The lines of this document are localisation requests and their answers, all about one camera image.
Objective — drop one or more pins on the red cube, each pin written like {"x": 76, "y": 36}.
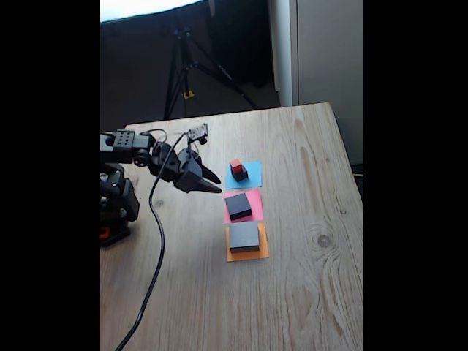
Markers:
{"x": 235, "y": 166}

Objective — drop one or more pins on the small black foam block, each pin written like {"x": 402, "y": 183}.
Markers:
{"x": 243, "y": 175}

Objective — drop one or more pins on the medium dark foam block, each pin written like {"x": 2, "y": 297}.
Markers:
{"x": 237, "y": 205}

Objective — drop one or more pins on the large grey foam block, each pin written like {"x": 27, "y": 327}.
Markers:
{"x": 244, "y": 235}

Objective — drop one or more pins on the blue paper sheet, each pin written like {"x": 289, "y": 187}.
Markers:
{"x": 256, "y": 175}

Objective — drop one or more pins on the pink paper sheet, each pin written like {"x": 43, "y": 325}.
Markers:
{"x": 257, "y": 204}

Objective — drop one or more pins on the yellow tape marker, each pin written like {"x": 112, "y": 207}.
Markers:
{"x": 188, "y": 95}

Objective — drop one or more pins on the orange paper sheet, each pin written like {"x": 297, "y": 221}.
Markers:
{"x": 264, "y": 245}

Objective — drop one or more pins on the red and black table clamp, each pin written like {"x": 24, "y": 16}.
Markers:
{"x": 115, "y": 235}

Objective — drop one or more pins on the black tripod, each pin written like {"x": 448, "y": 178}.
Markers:
{"x": 181, "y": 58}

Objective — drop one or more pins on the white cabinet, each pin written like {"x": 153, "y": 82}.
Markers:
{"x": 329, "y": 55}

